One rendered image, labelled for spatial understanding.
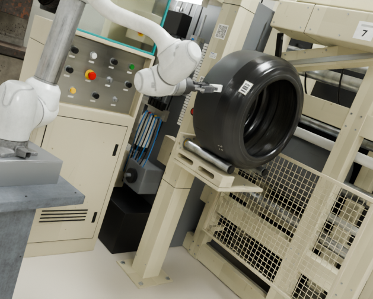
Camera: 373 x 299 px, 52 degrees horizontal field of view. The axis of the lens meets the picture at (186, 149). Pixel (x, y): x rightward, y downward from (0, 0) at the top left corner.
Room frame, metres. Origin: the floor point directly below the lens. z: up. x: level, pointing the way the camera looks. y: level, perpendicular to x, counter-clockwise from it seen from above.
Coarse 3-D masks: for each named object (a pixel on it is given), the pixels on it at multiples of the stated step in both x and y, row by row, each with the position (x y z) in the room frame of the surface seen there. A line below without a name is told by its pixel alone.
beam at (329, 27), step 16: (288, 16) 2.18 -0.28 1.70; (304, 16) 2.11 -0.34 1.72; (320, 16) 2.05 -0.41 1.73; (336, 16) 1.99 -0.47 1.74; (352, 16) 1.93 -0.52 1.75; (368, 16) 1.88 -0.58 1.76; (288, 32) 2.23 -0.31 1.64; (304, 32) 2.09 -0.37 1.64; (320, 32) 2.02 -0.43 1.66; (336, 32) 1.96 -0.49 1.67; (352, 32) 1.91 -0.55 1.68; (352, 48) 2.02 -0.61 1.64; (368, 48) 1.87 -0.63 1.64
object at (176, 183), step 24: (240, 0) 2.08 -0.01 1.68; (216, 24) 2.15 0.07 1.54; (240, 24) 2.11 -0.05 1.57; (216, 48) 2.11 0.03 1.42; (240, 48) 2.15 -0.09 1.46; (192, 96) 2.15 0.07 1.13; (192, 120) 2.10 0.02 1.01; (168, 168) 2.14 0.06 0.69; (168, 192) 2.10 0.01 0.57; (168, 216) 2.09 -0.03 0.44; (144, 240) 2.14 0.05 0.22; (168, 240) 2.14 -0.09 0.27; (144, 264) 2.09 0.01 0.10
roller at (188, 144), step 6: (186, 144) 1.98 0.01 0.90; (192, 144) 1.96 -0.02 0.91; (192, 150) 1.95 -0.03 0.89; (198, 150) 1.92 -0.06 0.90; (204, 150) 1.90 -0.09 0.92; (204, 156) 1.88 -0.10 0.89; (210, 156) 1.86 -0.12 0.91; (216, 156) 1.85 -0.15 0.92; (210, 162) 1.86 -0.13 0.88; (216, 162) 1.82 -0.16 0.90; (222, 162) 1.80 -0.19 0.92; (222, 168) 1.79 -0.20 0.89; (228, 168) 1.76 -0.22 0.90; (234, 168) 1.78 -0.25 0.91
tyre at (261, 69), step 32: (224, 64) 1.84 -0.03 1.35; (256, 64) 1.77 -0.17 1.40; (288, 64) 1.89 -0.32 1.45; (224, 96) 1.72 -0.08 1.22; (256, 96) 1.73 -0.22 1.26; (288, 96) 2.12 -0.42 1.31; (224, 128) 1.71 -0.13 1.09; (256, 128) 2.21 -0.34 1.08; (288, 128) 2.02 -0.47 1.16; (256, 160) 1.87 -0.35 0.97
